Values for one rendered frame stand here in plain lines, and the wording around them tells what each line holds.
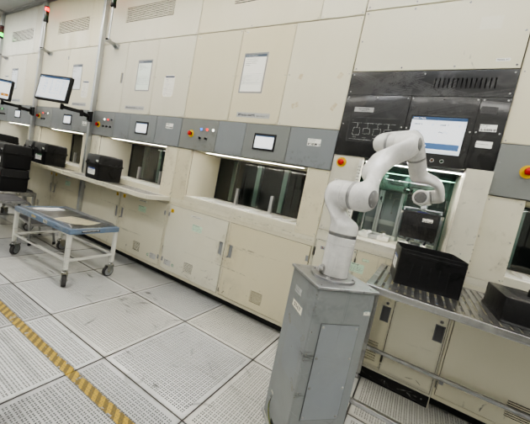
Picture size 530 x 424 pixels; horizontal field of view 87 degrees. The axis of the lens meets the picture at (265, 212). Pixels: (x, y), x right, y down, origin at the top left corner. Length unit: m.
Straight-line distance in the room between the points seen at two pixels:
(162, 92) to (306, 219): 1.96
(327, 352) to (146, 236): 2.29
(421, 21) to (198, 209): 2.09
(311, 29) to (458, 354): 2.30
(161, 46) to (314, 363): 3.07
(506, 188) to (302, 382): 1.43
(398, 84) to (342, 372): 1.65
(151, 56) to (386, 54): 2.30
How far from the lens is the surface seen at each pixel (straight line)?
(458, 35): 2.18
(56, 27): 5.37
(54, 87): 3.82
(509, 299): 1.44
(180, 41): 3.22
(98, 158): 3.36
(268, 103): 2.35
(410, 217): 2.11
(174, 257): 2.82
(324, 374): 1.33
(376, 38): 2.24
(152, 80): 3.35
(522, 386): 2.15
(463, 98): 2.03
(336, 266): 1.22
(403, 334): 2.04
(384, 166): 1.34
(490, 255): 1.95
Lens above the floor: 1.10
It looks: 5 degrees down
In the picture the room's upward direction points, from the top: 11 degrees clockwise
